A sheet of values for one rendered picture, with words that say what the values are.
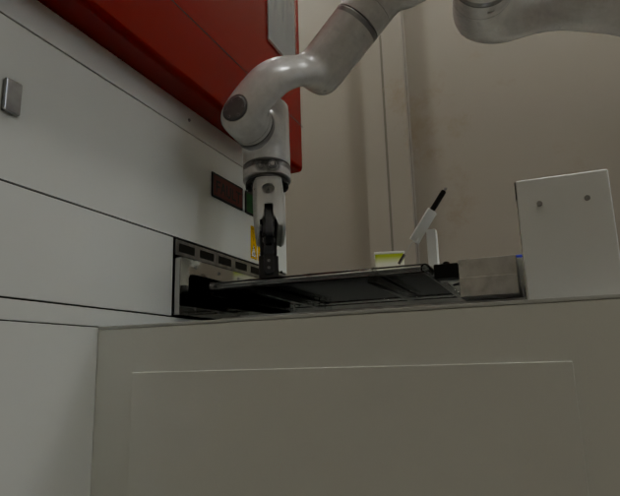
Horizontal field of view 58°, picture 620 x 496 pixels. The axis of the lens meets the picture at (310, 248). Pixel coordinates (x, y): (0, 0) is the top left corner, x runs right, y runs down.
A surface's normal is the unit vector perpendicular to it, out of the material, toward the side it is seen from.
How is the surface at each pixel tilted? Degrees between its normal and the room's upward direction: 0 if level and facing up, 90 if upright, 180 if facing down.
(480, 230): 90
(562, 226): 90
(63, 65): 90
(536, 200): 90
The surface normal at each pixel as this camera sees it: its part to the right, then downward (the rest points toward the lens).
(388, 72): -0.42, -0.18
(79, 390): 0.93, -0.10
